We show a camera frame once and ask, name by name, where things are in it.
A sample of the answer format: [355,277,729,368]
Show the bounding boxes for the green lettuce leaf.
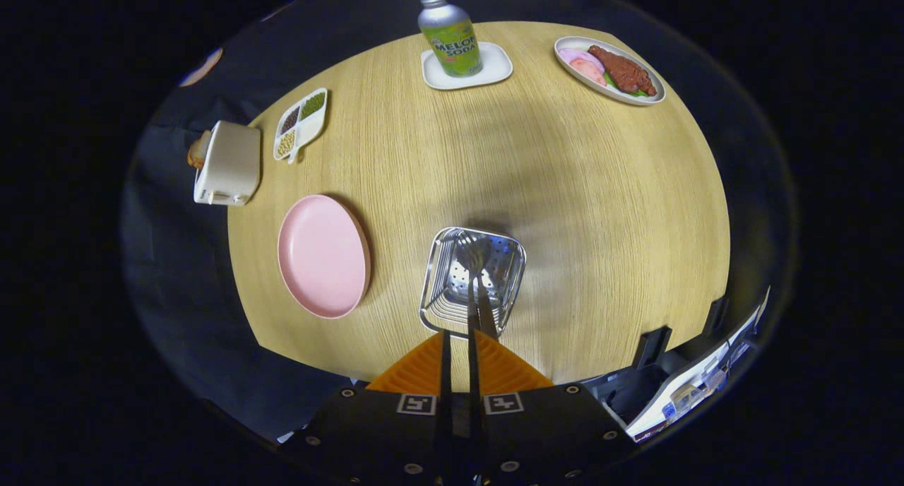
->
[602,71,647,98]

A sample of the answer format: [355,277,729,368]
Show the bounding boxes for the spoon with brown handle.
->
[459,233,499,338]

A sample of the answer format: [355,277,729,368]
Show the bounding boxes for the white divided snack tray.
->
[273,88,329,165]

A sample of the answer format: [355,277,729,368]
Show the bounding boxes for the white square coaster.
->
[421,42,514,91]

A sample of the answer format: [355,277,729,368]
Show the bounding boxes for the pink round plate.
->
[277,194,372,320]

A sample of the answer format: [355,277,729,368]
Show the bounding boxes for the pink ham slices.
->
[558,47,607,86]

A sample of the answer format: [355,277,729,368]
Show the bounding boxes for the white toaster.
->
[194,121,262,206]

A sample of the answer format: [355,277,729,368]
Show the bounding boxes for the brown toast slice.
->
[186,130,213,170]

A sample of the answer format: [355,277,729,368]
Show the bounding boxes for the green soda bottle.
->
[417,0,484,78]

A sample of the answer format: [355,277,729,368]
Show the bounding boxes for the black table clamp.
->
[703,295,730,338]
[631,325,673,370]

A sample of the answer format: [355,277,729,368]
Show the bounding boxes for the white oval plate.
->
[554,36,667,106]

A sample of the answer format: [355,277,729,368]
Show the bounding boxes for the fork with brown handle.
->
[456,233,488,402]

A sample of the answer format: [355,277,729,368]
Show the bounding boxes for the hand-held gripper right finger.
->
[470,329,636,485]

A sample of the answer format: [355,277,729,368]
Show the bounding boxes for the brown fried meat piece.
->
[588,45,658,97]

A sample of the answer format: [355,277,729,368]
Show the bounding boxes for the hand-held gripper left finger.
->
[282,331,453,485]

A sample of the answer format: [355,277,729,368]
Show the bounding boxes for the metal wire basket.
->
[419,226,528,340]

